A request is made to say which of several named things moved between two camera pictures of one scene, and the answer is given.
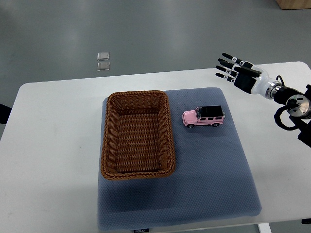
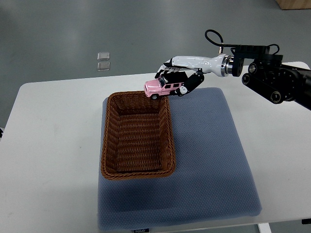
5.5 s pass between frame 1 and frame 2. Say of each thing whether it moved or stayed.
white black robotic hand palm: moved
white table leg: stayed
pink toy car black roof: moved
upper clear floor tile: stayed
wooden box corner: stayed
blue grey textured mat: stayed
